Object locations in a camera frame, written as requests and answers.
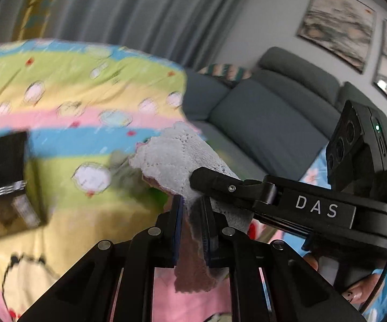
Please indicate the patterned throw pillow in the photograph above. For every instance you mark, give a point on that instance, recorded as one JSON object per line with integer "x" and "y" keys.
{"x": 227, "y": 72}

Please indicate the pale fleece dish cloth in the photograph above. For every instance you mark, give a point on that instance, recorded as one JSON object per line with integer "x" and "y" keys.
{"x": 173, "y": 161}

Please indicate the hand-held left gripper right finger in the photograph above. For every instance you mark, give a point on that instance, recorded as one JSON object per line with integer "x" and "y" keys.
{"x": 210, "y": 241}

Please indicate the grey sofa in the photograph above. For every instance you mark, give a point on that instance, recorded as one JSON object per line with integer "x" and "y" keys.
{"x": 264, "y": 124}

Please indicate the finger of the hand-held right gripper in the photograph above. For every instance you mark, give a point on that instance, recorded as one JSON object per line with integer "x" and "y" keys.
{"x": 220, "y": 182}

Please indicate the cartoon printed blanket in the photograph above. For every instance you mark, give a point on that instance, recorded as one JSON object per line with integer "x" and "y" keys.
{"x": 62, "y": 84}

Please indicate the blue floral blanket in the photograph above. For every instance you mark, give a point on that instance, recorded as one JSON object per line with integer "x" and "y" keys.
{"x": 317, "y": 171}

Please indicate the grey curtain with gold band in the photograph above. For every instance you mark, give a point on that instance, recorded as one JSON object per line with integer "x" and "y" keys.
{"x": 129, "y": 6}

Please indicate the black and gold box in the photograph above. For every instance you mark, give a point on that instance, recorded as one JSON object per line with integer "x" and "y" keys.
{"x": 2, "y": 161}

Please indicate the person's right hand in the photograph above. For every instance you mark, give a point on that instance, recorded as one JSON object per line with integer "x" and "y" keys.
{"x": 361, "y": 290}

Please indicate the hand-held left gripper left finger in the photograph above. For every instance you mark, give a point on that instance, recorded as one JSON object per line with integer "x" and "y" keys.
{"x": 178, "y": 228}

